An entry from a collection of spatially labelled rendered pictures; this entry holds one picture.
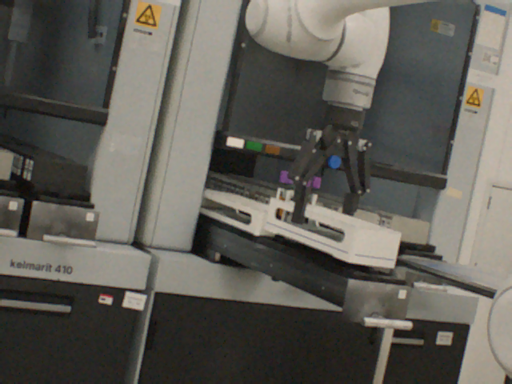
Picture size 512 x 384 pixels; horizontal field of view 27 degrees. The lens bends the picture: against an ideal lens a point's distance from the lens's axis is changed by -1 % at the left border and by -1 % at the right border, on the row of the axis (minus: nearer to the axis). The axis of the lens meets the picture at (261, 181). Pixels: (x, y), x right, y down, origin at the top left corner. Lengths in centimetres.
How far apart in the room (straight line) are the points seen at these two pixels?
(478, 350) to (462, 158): 181
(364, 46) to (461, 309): 85
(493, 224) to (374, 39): 233
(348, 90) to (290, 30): 18
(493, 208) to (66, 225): 245
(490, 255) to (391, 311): 240
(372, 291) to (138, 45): 70
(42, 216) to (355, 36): 66
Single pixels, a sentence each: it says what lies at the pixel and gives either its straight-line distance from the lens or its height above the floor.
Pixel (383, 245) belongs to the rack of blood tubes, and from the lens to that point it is 186.
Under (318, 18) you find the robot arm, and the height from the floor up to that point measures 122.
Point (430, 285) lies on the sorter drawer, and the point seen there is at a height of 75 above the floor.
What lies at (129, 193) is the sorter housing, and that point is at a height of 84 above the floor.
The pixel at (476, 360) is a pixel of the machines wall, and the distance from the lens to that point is 432.
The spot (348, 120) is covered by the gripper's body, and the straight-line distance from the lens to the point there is 195.
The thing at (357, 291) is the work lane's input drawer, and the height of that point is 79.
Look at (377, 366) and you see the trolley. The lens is 223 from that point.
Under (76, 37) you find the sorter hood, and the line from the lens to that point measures 208.
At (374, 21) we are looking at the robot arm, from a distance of 195.
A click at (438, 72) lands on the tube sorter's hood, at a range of 251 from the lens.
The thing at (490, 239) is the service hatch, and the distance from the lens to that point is 422.
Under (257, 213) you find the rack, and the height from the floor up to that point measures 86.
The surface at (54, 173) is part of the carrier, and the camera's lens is 209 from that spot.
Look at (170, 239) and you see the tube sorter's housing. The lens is 222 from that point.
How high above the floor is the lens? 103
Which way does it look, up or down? 3 degrees down
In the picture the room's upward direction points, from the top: 12 degrees clockwise
